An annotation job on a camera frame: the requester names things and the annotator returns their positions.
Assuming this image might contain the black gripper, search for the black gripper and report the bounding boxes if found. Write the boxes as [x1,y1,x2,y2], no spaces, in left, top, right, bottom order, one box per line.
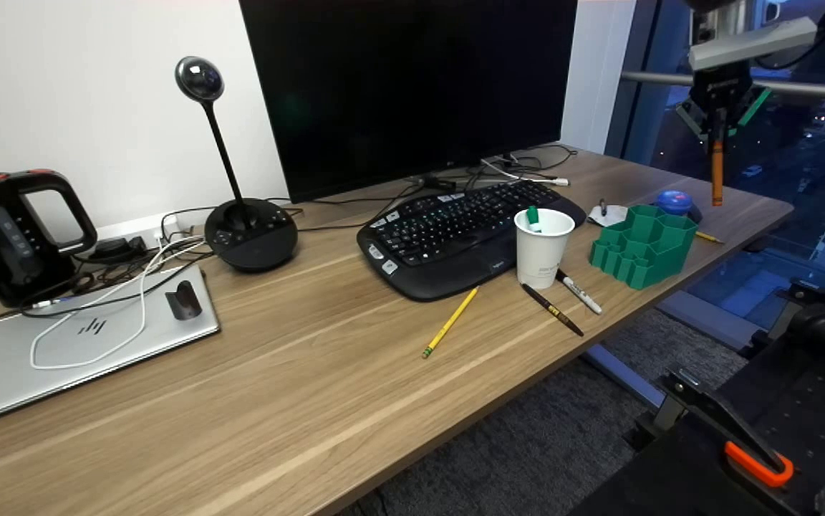
[672,67,757,148]

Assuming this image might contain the orange crayon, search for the orange crayon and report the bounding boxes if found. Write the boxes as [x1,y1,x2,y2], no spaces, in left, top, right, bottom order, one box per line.
[708,133,728,210]

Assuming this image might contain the blue computer mouse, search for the blue computer mouse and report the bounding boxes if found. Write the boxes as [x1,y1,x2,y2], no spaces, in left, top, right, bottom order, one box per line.
[649,187,704,224]

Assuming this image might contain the small white object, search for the small white object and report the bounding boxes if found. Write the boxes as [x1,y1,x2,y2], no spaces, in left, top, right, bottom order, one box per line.
[586,201,631,229]

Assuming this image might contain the green plastic desk organizer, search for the green plastic desk organizer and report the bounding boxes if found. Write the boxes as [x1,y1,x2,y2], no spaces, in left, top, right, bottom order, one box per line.
[586,201,701,293]

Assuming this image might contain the white paper cup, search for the white paper cup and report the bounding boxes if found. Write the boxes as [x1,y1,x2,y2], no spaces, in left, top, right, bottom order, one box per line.
[510,206,579,293]

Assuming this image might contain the silver marker with black cap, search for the silver marker with black cap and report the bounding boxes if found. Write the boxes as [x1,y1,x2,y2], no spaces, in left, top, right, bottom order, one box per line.
[553,267,606,319]

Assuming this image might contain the black pen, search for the black pen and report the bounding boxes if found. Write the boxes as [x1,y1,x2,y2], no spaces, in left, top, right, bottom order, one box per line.
[519,282,586,338]

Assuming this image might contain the black computer keyboard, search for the black computer keyboard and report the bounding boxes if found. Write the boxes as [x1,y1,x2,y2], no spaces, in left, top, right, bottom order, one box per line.
[354,180,591,305]

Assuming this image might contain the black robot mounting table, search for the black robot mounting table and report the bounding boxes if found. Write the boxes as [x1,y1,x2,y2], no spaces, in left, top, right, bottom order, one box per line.
[573,285,825,516]

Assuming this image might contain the black computer monitor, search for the black computer monitor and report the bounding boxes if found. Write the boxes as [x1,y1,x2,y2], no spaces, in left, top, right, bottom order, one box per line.
[238,0,581,206]

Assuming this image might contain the long yellow pencil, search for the long yellow pencil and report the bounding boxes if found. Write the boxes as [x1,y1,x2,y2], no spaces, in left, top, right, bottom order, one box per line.
[422,285,480,361]

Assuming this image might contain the black webcam on stand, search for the black webcam on stand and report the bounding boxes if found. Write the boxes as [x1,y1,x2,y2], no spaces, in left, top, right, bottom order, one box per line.
[172,54,301,275]

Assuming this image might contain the small black adapter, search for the small black adapter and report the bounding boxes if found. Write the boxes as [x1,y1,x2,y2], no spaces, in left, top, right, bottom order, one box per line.
[162,279,205,325]

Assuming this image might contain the black electric kettle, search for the black electric kettle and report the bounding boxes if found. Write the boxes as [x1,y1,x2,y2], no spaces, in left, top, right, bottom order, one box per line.
[0,168,101,310]

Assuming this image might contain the silver laptop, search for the silver laptop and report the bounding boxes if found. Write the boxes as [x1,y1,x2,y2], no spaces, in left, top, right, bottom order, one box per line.
[0,264,224,436]

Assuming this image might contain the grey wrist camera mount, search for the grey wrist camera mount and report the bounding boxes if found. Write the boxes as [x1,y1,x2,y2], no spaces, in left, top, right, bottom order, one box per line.
[687,15,823,74]

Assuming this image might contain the grey window rail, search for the grey window rail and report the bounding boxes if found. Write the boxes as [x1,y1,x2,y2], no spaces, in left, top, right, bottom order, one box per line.
[622,70,825,103]

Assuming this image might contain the tangled desk cables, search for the tangled desk cables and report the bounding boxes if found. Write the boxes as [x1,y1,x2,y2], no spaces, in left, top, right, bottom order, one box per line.
[475,144,579,189]

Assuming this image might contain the blue desk frame bar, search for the blue desk frame bar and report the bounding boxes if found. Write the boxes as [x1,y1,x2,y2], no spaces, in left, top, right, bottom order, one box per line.
[581,340,669,409]

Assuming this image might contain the black clamp with orange handle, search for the black clamp with orange handle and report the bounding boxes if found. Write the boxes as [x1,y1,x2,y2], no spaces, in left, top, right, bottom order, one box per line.
[661,368,798,494]

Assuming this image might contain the white cable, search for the white cable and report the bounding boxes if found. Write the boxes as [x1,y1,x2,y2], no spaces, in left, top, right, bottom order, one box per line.
[26,203,214,372]

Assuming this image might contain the black power adapter with cables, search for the black power adapter with cables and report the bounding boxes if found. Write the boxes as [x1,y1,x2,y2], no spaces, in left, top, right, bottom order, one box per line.
[75,232,154,267]

